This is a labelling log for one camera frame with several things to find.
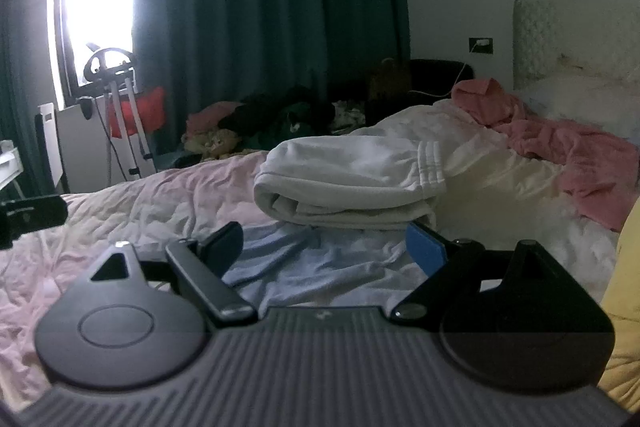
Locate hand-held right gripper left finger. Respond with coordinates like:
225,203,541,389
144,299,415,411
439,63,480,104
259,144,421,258
87,222,258,328

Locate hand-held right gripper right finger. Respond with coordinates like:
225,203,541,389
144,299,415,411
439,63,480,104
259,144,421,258
390,222,563,327

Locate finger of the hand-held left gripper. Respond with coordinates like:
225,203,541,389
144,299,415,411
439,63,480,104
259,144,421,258
0,194,68,230

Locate white sweatpants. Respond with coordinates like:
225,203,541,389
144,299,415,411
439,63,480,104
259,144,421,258
254,136,448,230

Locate pile of dark clothes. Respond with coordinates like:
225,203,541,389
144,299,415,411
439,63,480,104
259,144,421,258
220,86,337,144

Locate white dressing table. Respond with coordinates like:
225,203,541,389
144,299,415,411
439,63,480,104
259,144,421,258
0,139,24,198

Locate floral plush cloth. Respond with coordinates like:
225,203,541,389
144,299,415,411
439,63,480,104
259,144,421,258
181,129,240,158

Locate small pink cloth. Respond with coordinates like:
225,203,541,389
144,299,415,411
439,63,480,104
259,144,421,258
186,102,242,134

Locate garment steamer stand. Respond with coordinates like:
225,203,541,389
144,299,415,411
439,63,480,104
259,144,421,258
84,43,157,182

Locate teal window curtain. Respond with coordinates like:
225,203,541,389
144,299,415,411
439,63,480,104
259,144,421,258
131,0,412,130
0,0,57,180

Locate red cloth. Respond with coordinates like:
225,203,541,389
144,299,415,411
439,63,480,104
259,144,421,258
107,87,166,138

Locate brown bag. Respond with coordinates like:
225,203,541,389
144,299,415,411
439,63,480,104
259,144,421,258
369,59,414,108

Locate pink fleece robe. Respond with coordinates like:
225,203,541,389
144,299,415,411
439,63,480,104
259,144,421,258
451,78,640,232

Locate yellow cloth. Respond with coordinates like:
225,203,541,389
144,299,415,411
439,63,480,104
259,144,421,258
599,196,640,410

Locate white pillow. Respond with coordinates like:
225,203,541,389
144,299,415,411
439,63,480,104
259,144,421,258
517,73,640,138

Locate white tufted headboard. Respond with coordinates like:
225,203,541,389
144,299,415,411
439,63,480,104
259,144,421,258
512,0,567,90

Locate white charging cable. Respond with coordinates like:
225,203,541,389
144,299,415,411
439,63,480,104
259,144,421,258
410,42,485,100

